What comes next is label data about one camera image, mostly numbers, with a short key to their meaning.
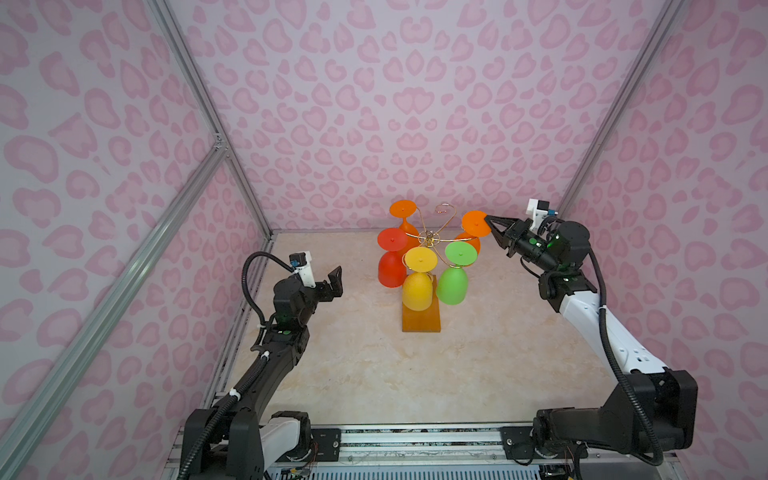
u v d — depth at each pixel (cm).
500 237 69
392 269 80
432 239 75
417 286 72
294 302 62
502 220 71
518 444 73
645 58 75
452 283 74
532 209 69
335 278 75
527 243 65
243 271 57
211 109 84
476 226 72
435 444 75
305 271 72
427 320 95
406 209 81
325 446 74
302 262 69
